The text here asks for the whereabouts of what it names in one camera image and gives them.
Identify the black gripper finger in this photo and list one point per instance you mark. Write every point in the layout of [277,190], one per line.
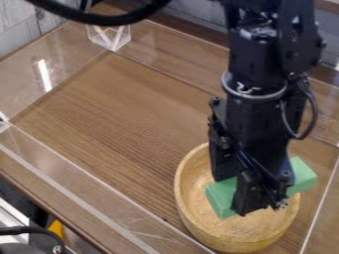
[259,191]
[224,163]

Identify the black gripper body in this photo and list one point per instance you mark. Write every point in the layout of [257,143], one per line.
[260,126]

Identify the green rectangular block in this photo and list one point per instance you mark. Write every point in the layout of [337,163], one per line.
[219,192]

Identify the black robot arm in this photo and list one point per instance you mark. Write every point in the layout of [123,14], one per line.
[275,47]

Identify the brown wooden bowl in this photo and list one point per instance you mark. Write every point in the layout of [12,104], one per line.
[239,234]

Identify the yellow warning sticker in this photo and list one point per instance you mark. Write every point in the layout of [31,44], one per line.
[57,229]

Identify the clear acrylic enclosure wall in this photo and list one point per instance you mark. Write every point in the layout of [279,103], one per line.
[100,123]

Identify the clear acrylic corner bracket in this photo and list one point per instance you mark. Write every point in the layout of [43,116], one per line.
[111,38]

